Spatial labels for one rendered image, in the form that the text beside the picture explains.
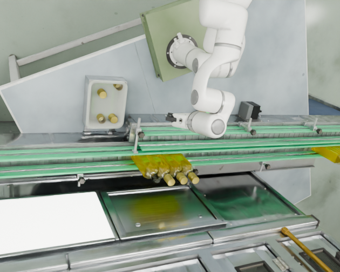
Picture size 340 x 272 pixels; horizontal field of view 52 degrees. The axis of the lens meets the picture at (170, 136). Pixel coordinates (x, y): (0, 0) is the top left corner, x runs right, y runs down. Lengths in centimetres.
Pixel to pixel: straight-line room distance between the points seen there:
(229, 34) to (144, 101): 77
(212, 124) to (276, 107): 116
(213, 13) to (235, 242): 89
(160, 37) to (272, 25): 68
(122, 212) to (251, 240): 54
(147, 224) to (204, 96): 62
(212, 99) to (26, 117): 89
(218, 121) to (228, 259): 59
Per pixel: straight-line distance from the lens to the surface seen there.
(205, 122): 109
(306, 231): 173
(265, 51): 202
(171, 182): 149
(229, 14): 111
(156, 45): 160
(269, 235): 161
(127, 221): 144
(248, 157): 198
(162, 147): 164
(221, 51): 109
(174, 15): 161
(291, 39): 212
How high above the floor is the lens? 229
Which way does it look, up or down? 55 degrees down
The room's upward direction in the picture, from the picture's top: 135 degrees clockwise
